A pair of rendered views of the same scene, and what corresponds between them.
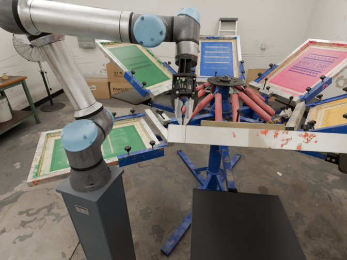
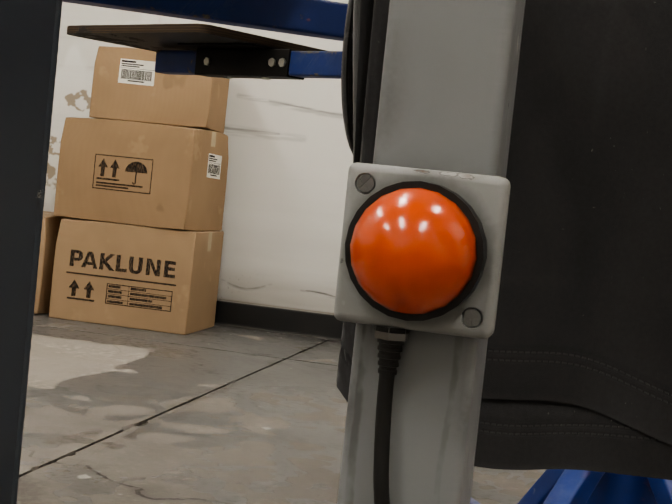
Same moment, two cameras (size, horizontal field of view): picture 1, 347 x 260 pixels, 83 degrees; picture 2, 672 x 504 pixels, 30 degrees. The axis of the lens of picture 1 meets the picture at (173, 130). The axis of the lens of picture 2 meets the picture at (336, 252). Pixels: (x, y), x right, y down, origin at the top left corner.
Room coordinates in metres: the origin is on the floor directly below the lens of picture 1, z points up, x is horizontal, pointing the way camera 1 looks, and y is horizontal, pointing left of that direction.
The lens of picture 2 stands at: (-0.39, -0.13, 0.67)
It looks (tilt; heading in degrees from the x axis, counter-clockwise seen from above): 3 degrees down; 6
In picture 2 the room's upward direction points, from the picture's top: 6 degrees clockwise
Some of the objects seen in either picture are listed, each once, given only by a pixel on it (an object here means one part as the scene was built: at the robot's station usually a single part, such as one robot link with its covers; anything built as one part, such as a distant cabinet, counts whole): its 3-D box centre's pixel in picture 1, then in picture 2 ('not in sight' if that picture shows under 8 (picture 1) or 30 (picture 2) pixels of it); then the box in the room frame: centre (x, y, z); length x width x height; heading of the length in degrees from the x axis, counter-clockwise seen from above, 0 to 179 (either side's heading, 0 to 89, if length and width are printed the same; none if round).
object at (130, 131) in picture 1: (117, 128); not in sight; (1.26, 0.40, 1.05); 1.08 x 0.61 x 0.23; 113
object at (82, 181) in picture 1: (89, 168); not in sight; (0.59, 0.33, 1.25); 0.15 x 0.15 x 0.10
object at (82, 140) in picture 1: (82, 142); not in sight; (0.60, 0.33, 1.37); 0.13 x 0.12 x 0.14; 178
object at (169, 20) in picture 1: (156, 29); not in sight; (0.70, 0.05, 1.72); 0.11 x 0.11 x 0.08; 88
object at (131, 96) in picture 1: (163, 106); (352, 60); (2.02, 0.11, 0.91); 1.34 x 0.40 x 0.08; 53
